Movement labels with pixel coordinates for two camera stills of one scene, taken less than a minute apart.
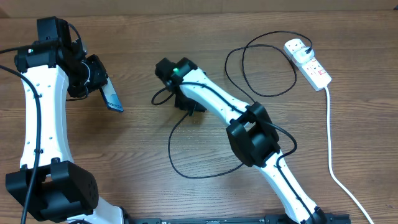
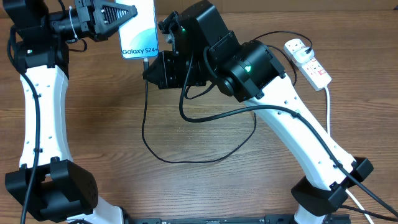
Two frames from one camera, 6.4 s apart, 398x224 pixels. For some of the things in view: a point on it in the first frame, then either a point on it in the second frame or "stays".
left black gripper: [101, 74] -> [96, 19]
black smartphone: [111, 96] -> [138, 37]
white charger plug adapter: [301, 56] stays
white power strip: [316, 76] stays
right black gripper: [181, 104] -> [170, 63]
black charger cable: [178, 173] -> [254, 114]
